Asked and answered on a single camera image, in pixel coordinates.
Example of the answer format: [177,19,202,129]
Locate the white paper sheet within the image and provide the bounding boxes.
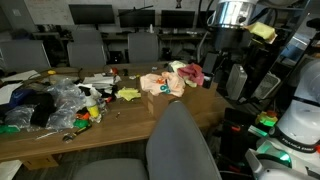
[0,83,23,105]
[1,69,41,83]

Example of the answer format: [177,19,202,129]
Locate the white and yellow spray bottle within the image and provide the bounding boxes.
[84,90,102,120]

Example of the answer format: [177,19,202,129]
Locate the blue cloth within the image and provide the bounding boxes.
[9,88,36,108]

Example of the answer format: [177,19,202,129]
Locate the black cloth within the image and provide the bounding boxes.
[24,92,57,128]

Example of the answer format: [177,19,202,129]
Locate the black and yellow hand tool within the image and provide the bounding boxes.
[62,124,93,143]

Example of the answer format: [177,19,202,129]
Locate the clear crumpled plastic bag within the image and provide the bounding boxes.
[3,104,34,129]
[46,78,88,131]

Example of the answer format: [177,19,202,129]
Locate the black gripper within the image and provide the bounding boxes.
[202,28,253,90]

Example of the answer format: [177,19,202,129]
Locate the yellow cloth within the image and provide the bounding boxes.
[117,87,142,102]

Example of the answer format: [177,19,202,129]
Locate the yellow wrist camera mount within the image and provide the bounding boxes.
[245,21,278,45]

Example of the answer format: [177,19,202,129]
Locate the white wire basket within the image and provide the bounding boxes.
[252,72,282,100]

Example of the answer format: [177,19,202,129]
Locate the white space heater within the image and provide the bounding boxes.
[225,63,248,101]

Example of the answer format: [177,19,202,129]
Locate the orange plastic item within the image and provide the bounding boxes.
[75,112,91,121]

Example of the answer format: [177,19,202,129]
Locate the green and orange device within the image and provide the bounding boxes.
[255,110,278,128]

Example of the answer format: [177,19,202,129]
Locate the black equipment stand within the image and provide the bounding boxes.
[219,108,258,168]

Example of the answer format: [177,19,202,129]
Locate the peach shirt with colourful print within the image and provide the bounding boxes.
[139,70,186,98]

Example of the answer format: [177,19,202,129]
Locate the stack of white papers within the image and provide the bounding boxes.
[82,73,116,90]

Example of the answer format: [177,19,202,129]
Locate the large cardboard box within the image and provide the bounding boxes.
[139,79,220,120]

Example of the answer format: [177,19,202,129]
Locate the green plastic item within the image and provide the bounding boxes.
[73,118,91,129]
[0,124,21,135]

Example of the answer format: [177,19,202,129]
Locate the pale cream towel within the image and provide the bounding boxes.
[167,60,198,89]

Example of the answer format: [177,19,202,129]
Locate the grey office chair with shirts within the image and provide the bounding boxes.
[71,100,224,180]

